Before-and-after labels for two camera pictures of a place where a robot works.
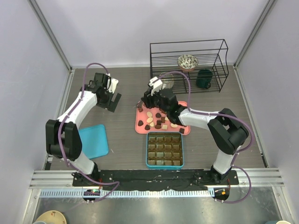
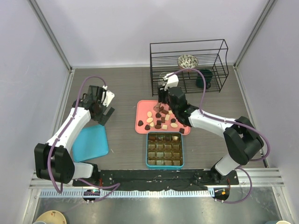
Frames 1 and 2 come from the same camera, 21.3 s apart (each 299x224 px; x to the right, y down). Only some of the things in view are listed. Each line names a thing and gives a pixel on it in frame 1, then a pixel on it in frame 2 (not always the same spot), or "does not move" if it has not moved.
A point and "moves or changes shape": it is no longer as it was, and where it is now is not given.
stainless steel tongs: x=139 y=106 moves or changes shape
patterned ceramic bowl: x=187 y=62 does not move
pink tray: x=154 y=119 does not move
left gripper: x=110 y=105 → x=104 y=117
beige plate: x=53 y=217 does not move
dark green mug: x=203 y=78 does not move
